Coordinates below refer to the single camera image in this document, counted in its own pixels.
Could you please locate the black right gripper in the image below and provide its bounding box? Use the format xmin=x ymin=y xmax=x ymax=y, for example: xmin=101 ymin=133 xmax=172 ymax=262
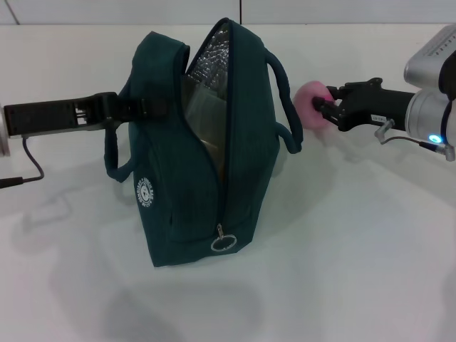
xmin=312 ymin=78 xmax=416 ymax=133

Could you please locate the dark right arm cable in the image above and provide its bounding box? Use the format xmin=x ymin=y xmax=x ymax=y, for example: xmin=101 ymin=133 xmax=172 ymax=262
xmin=373 ymin=119 xmax=456 ymax=163

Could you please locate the dark teal insulated lunch bag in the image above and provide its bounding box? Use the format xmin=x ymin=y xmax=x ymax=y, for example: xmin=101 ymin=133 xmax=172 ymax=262
xmin=103 ymin=19 xmax=304 ymax=268

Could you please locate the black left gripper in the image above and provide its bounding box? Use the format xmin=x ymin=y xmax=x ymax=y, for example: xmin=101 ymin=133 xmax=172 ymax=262
xmin=2 ymin=91 xmax=170 ymax=138

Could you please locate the pink peach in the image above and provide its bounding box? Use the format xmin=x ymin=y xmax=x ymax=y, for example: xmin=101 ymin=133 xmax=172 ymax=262
xmin=292 ymin=81 xmax=338 ymax=124

